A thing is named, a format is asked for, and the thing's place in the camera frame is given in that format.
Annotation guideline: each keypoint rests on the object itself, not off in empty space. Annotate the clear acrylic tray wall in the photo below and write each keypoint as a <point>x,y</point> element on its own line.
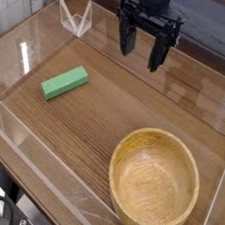
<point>59,150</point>

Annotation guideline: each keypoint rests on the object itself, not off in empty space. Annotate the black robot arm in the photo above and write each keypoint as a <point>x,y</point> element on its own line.
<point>155,17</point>

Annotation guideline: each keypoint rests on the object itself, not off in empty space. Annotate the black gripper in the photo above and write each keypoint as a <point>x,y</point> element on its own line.
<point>151,16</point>

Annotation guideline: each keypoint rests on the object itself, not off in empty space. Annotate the black equipment under table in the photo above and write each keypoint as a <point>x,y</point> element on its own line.
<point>1,218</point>

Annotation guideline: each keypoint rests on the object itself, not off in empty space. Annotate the brown wooden bowl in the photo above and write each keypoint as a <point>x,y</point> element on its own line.
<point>154,179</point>

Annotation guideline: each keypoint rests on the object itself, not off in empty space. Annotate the clear acrylic corner bracket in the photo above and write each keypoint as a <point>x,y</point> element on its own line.
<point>75,23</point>

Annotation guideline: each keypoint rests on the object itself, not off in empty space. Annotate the green rectangular block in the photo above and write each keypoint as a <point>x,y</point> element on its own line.
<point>64,82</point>

